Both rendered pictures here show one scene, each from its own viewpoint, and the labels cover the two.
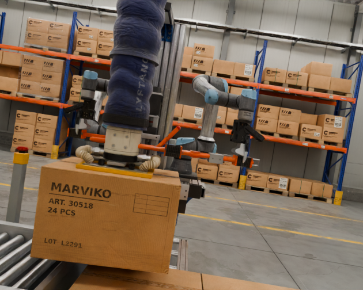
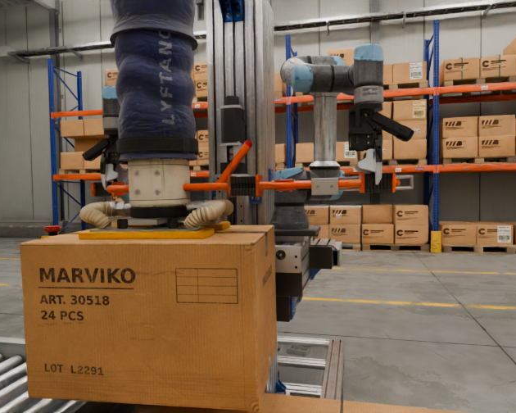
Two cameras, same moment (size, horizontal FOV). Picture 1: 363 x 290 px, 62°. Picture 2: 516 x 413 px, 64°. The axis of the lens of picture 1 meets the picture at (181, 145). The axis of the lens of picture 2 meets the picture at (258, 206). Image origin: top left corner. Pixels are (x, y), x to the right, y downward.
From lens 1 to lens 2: 0.45 m
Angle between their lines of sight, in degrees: 12
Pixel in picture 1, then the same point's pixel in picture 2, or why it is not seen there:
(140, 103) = (169, 111)
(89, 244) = (115, 367)
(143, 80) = (168, 70)
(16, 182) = not seen: hidden behind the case
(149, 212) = (205, 300)
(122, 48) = (122, 21)
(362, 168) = not seen: outside the picture
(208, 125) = (322, 141)
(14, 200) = not seen: hidden behind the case
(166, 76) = (246, 77)
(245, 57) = (409, 54)
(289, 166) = (511, 206)
